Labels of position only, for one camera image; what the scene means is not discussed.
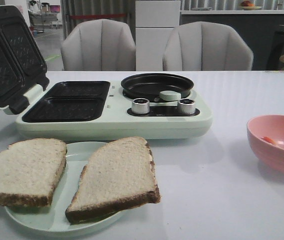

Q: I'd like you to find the left grey upholstered chair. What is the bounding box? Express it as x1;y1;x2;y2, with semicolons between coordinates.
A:
61;19;136;71

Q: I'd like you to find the black round frying pan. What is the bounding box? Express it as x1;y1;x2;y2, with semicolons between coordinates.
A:
121;73;194;103

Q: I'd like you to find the silver control knob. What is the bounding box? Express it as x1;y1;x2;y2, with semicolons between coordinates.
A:
177;98;196;115
131;98;150;115

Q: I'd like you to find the green breakfast maker base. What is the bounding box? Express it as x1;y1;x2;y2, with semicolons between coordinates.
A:
15;81;213;141

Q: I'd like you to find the pink bowl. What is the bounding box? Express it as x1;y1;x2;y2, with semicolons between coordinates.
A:
247;114;284;173

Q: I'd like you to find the right grey upholstered chair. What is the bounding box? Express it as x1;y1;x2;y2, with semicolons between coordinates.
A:
162;21;254;71

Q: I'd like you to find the breakfast maker hinged lid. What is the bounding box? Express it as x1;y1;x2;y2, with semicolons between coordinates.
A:
0;5;49;115

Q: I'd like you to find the fruit plate on counter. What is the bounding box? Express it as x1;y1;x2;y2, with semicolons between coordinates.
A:
239;0;262;11

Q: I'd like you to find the light green round plate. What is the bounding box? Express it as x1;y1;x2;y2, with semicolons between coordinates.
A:
5;141;125;238

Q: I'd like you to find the left silver control knob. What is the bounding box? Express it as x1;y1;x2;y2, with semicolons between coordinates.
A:
131;98;150;115

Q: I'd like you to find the white refrigerator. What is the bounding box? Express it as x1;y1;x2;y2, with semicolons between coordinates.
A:
135;0;181;71

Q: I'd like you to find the dark kitchen counter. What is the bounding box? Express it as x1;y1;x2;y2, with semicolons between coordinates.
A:
180;10;284;71

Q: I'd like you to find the grey upholstered chair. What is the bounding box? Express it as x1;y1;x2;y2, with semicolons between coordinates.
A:
61;19;136;71
162;21;254;71

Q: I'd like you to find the orange shrimp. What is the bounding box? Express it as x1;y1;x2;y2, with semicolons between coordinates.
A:
261;136;277;145

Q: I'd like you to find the right silver control knob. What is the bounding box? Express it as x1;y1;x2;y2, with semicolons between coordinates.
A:
177;98;196;115

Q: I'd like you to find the bread slice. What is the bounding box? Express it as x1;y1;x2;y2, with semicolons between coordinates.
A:
65;136;161;224
0;138;67;207

